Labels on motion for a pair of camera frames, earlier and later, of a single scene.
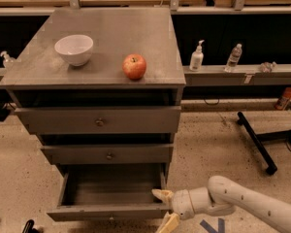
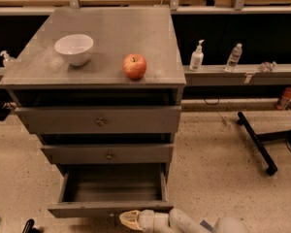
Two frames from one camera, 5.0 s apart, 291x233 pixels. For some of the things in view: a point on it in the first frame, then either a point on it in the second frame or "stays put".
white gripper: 180,205 -> 147,220
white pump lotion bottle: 197,57 stays put
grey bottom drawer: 118,191 stays put
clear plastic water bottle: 234,57 stays put
